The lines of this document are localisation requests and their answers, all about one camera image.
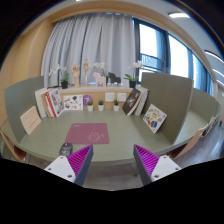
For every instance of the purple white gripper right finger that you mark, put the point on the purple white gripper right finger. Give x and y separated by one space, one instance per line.
152 167

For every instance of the green right partition panel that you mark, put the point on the green right partition panel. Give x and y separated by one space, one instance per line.
172 95

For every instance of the small potted plant middle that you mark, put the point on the small potted plant middle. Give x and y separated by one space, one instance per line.
100 105

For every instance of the white orchid middle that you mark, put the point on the white orchid middle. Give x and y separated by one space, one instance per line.
102 67

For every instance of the small potted plant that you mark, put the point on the small potted plant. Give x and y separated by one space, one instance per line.
90 105
100 105
116 105

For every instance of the colourful sticker board right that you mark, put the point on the colourful sticker board right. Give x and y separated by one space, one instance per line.
154 118

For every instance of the black book right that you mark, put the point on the black book right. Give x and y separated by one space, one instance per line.
130 102

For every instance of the small potted plant right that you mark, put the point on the small potted plant right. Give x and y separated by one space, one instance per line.
116 105

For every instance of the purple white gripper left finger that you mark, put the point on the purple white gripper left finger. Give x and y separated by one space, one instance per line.
73 168

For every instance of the wooden shelf box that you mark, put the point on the wooden shelf box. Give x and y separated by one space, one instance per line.
99 93

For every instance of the wooden mannequin figure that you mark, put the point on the wooden mannequin figure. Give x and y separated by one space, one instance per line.
86 69

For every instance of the wooden chair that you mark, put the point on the wooden chair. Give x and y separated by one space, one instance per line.
201 133
17 153

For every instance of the white orchid pot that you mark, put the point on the white orchid pot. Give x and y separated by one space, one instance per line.
132 78
61 74

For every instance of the grey curtain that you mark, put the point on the grey curtain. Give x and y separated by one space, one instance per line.
99 37

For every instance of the black wooden horse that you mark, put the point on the black wooden horse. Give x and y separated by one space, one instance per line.
113 78

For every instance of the red white book left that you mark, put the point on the red white book left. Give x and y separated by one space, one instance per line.
55 102

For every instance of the purple round number sign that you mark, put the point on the purple round number sign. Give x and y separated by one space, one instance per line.
86 99

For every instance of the white illustrated card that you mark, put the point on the white illustrated card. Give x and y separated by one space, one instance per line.
73 102

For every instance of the green left partition panel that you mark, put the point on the green left partition panel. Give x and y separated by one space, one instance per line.
19 98

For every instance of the wooden chair right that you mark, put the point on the wooden chair right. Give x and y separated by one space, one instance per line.
201 133

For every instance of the green partition panel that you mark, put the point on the green partition panel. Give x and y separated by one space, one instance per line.
19 98
172 95

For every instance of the white books right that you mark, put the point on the white books right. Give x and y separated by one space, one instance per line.
143 98

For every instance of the white orchid left pot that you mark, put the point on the white orchid left pot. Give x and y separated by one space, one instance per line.
61 74

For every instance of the small potted plant left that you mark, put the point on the small potted plant left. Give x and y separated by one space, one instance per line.
90 105

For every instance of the pink wooden horse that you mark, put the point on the pink wooden horse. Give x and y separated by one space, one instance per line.
99 78

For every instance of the grey computer mouse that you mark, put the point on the grey computer mouse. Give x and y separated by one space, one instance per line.
66 149

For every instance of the pink card leaning left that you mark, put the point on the pink card leaning left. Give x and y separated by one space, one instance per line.
30 120

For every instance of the wooden hand model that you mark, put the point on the wooden hand model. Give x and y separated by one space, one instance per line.
76 73

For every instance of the white orchid right pot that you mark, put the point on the white orchid right pot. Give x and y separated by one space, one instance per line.
132 78

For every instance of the wooden chair left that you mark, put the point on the wooden chair left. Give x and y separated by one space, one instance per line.
17 153

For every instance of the white book stack left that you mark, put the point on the white book stack left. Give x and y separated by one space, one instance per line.
40 103

